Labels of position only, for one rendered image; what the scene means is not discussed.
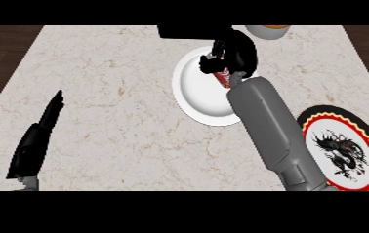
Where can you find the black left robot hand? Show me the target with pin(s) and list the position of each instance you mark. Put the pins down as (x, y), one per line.
(36, 142)

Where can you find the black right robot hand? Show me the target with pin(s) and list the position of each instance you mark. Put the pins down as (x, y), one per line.
(242, 53)

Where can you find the red can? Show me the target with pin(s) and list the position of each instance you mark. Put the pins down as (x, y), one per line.
(223, 78)

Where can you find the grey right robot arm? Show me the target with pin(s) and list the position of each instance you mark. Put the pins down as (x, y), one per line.
(269, 129)

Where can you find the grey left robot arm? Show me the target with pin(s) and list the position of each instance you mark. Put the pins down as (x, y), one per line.
(28, 183)

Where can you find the plain white plate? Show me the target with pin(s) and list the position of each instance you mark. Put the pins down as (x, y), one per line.
(201, 90)

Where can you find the dragon print plate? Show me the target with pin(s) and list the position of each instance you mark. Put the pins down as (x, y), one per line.
(338, 152)

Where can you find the grey bowl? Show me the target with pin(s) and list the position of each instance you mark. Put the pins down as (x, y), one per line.
(267, 32)

